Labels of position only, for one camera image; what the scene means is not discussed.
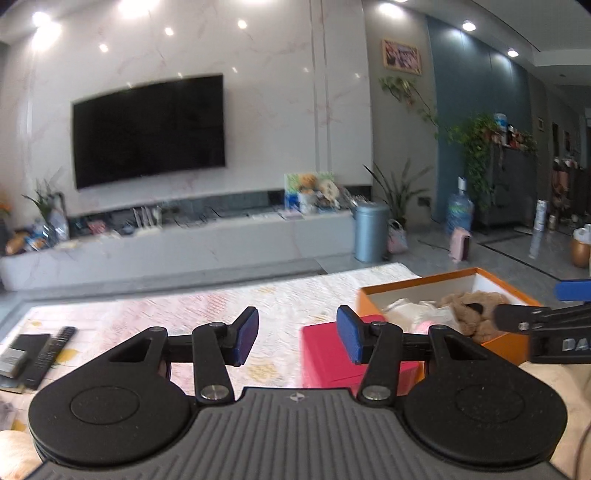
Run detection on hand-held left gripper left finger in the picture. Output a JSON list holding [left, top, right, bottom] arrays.
[[108, 306, 258, 403]]

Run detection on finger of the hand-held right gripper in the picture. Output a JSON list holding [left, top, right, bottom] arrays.
[[492, 302, 591, 334], [555, 278, 591, 303]]

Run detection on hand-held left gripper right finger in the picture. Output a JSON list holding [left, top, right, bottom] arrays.
[[336, 305, 488, 401]]

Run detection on orange cardboard box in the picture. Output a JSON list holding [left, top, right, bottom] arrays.
[[358, 268, 543, 365]]

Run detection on cream knit towel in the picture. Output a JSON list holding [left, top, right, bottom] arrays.
[[383, 298, 423, 324]]

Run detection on brown plush toy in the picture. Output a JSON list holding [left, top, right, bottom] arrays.
[[436, 291, 511, 343]]

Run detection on white cloth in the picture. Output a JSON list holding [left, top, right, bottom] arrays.
[[406, 300, 458, 330]]

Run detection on red storage box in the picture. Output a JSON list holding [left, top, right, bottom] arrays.
[[300, 314, 426, 395]]

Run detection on gold vase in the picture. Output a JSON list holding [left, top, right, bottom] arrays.
[[570, 235, 591, 268]]

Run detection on cream dotted cloth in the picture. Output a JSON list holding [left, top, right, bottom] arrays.
[[0, 360, 591, 480]]

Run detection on tall white package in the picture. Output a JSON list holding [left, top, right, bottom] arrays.
[[529, 199, 548, 259]]

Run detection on dark shelf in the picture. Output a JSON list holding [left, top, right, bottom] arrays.
[[551, 157, 591, 227]]

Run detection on blue trash can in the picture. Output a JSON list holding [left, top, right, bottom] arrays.
[[353, 202, 391, 264]]

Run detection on marble television console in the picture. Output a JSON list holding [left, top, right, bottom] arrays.
[[0, 210, 358, 291]]

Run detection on woven handbag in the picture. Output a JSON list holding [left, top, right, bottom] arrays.
[[387, 219, 409, 254]]

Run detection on pink heater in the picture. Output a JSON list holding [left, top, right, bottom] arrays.
[[449, 227, 472, 264]]

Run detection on dark cabinet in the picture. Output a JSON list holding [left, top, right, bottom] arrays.
[[475, 143, 541, 229]]

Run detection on blue water jug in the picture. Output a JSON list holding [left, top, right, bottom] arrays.
[[445, 178, 475, 236]]

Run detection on round pale sign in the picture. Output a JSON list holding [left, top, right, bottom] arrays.
[[318, 179, 340, 208]]

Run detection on teddy bear bouquet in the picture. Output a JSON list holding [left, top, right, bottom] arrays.
[[298, 174, 321, 214]]

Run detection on long leaf potted plant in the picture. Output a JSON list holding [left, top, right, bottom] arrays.
[[365, 159, 432, 227]]

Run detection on green picture board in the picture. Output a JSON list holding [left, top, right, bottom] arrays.
[[284, 172, 335, 213]]

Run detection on white router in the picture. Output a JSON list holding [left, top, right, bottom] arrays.
[[133, 205, 163, 232]]

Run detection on green vine plant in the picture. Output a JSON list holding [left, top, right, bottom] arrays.
[[450, 113, 502, 213]]

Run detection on black remote control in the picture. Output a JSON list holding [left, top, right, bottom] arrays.
[[22, 326, 77, 388]]

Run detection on black book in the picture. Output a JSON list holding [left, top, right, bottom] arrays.
[[0, 333, 51, 394]]

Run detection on black television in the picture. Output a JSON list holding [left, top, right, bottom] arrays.
[[71, 74, 227, 190]]

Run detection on small grey box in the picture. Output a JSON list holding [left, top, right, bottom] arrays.
[[0, 348, 31, 376]]

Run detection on leafy plant in glass vase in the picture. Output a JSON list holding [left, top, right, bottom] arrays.
[[23, 171, 70, 243]]

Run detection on golden brown ornament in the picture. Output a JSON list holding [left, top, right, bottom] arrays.
[[4, 231, 31, 254]]

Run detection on hanging vine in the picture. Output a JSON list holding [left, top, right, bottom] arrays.
[[379, 75, 439, 134]]

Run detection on dried flowers in dark vase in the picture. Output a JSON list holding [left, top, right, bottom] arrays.
[[0, 191, 12, 254]]

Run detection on framed picture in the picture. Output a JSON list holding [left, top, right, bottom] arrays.
[[381, 38, 423, 75]]

